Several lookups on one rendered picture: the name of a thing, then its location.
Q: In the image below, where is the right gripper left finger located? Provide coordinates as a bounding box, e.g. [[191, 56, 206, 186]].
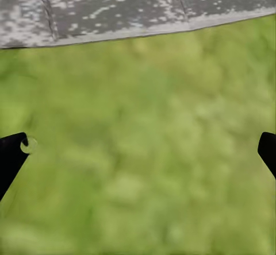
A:
[[0, 132, 37, 201]]

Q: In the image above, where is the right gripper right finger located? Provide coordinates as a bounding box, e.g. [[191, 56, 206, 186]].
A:
[[258, 132, 276, 178]]

